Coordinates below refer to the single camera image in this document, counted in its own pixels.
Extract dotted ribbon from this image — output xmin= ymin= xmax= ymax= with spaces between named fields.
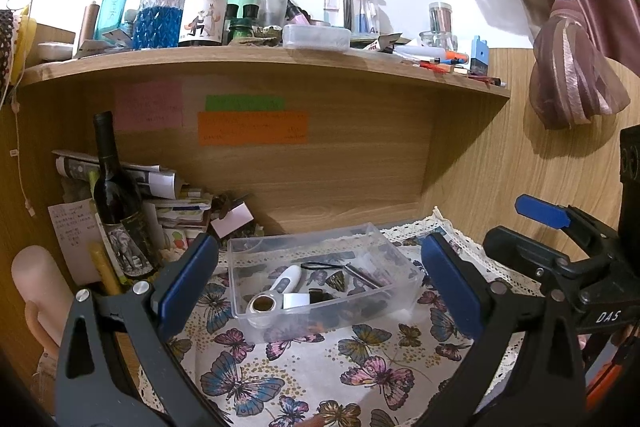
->
xmin=0 ymin=9 xmax=16 ymax=105

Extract butterfly print tablecloth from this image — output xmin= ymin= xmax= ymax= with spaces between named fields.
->
xmin=135 ymin=206 xmax=546 ymax=427

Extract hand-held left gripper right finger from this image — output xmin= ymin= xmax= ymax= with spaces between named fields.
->
xmin=420 ymin=233 xmax=586 ymax=427

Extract small pale card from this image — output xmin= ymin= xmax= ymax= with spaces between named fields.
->
xmin=210 ymin=203 xmax=252 ymax=238

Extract clear plastic box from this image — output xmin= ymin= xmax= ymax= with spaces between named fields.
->
xmin=227 ymin=222 xmax=425 ymax=332

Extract pale pink cylinder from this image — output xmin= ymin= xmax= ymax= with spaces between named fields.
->
xmin=11 ymin=245 xmax=76 ymax=348

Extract silver pen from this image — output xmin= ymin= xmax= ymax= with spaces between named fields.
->
xmin=344 ymin=263 xmax=387 ymax=290

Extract pink sticky note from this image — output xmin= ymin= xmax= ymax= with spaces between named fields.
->
xmin=114 ymin=81 xmax=183 ymax=130

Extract orange sticky note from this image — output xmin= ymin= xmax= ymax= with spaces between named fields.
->
xmin=197 ymin=111 xmax=308 ymax=146

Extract stack of papers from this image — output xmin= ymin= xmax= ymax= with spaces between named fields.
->
xmin=145 ymin=187 xmax=216 ymax=253

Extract white magnifier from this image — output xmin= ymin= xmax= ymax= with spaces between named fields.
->
xmin=247 ymin=264 xmax=303 ymax=315

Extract white dish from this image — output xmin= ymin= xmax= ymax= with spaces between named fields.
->
xmin=37 ymin=42 xmax=75 ymax=62

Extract yellow tube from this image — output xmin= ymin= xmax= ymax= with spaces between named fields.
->
xmin=89 ymin=243 xmax=123 ymax=295

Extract black silver wrapper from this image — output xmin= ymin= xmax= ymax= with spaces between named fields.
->
xmin=367 ymin=34 xmax=406 ymax=54

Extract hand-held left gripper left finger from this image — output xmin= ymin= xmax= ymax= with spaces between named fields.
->
xmin=54 ymin=233 xmax=221 ymax=427

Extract green sticky note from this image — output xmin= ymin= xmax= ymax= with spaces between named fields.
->
xmin=205 ymin=95 xmax=285 ymax=110

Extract small glass jar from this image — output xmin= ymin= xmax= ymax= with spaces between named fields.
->
xmin=419 ymin=31 xmax=458 ymax=52

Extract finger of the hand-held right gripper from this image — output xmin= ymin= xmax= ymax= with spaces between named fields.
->
xmin=515 ymin=194 xmax=608 ymax=258
xmin=482 ymin=226 xmax=561 ymax=280

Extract clear lidded plastic case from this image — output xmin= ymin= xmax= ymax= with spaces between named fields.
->
xmin=282 ymin=23 xmax=352 ymax=50

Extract dark green glass bottle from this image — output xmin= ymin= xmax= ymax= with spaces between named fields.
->
xmin=227 ymin=4 xmax=261 ymax=40

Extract white cord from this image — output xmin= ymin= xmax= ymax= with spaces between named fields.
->
xmin=12 ymin=102 xmax=36 ymax=218

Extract teal bottle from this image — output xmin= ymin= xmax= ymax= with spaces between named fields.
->
xmin=92 ymin=0 xmax=132 ymax=40

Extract wooden shelf unit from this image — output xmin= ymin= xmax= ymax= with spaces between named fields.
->
xmin=0 ymin=43 xmax=512 ymax=383

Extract mauve striped curtain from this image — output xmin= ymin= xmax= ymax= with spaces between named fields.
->
xmin=437 ymin=0 xmax=640 ymax=130

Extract yellow plastic item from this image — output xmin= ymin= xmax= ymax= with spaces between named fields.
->
xmin=10 ymin=7 xmax=38 ymax=78

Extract white handwritten note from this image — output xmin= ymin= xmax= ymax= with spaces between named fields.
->
xmin=48 ymin=202 xmax=101 ymax=285

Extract blue-backed blister pack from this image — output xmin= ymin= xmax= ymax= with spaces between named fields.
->
xmin=356 ymin=0 xmax=382 ymax=34

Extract rolled newspaper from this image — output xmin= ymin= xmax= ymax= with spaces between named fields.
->
xmin=51 ymin=149 xmax=181 ymax=200

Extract blue block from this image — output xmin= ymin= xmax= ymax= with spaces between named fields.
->
xmin=469 ymin=35 xmax=490 ymax=75

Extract dark wine bottle elephant label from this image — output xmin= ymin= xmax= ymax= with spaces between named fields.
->
xmin=92 ymin=111 xmax=157 ymax=279

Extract blue glass bottle with cork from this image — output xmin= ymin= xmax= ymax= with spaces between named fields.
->
xmin=132 ymin=0 xmax=185 ymax=50

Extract brown tube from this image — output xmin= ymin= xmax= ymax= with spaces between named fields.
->
xmin=76 ymin=2 xmax=100 ymax=58

